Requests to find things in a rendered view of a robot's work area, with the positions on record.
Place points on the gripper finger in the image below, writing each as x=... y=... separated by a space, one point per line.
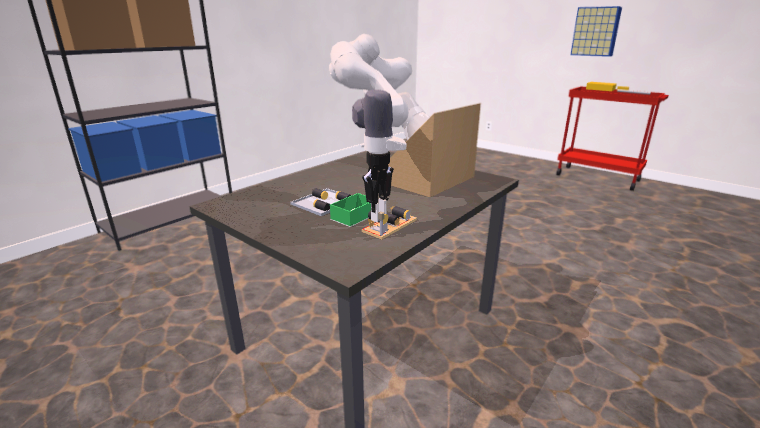
x=372 y=191
x=385 y=188

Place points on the green open box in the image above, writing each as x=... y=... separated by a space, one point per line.
x=351 y=210

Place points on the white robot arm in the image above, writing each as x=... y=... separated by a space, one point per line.
x=358 y=66

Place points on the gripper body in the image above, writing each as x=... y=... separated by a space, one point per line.
x=377 y=162

